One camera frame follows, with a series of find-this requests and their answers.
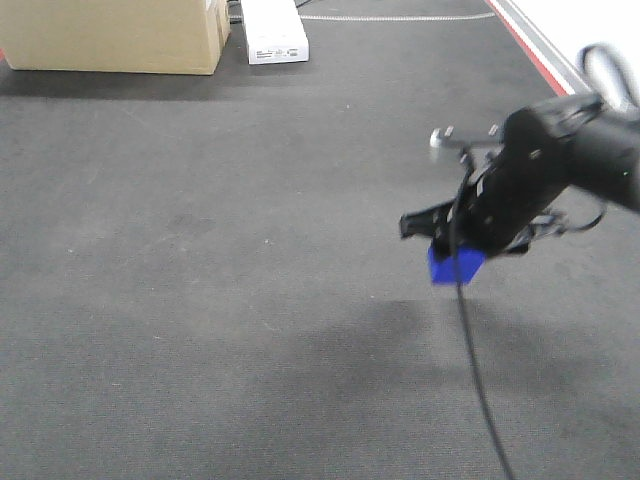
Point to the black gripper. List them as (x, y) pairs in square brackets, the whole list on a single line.
[(498, 215)]

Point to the blue square plastic bottle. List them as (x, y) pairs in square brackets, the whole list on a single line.
[(445, 271)]

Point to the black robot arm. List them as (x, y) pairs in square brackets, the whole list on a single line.
[(602, 157)]

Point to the black conveyor belt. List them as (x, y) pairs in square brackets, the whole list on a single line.
[(202, 277)]

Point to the white aluminium side panel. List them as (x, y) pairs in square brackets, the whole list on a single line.
[(591, 44)]

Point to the long white carton box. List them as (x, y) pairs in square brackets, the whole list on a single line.
[(274, 32)]

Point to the brown cardboard box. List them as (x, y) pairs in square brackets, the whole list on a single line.
[(128, 36)]

